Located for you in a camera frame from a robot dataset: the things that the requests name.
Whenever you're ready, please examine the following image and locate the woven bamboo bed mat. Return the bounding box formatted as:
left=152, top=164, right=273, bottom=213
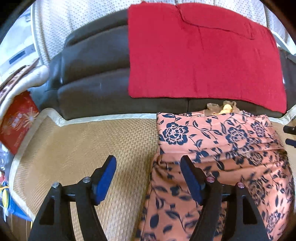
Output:
left=9, top=109, right=295, bottom=240

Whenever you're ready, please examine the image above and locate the brown cloth with yellow patch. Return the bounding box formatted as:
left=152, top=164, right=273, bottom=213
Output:
left=204, top=100, right=240, bottom=116

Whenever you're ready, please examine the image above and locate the red knitted cloth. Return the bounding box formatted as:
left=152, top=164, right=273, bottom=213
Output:
left=128, top=3, right=287, bottom=113

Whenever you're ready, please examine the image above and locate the white patterned pillow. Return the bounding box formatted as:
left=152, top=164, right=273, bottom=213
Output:
left=1, top=59, right=49, bottom=123

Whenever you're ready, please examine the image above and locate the white textured curtain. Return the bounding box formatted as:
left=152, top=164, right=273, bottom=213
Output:
left=31, top=0, right=295, bottom=65

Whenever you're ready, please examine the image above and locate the red gift box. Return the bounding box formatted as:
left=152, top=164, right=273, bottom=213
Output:
left=1, top=91, right=39, bottom=155

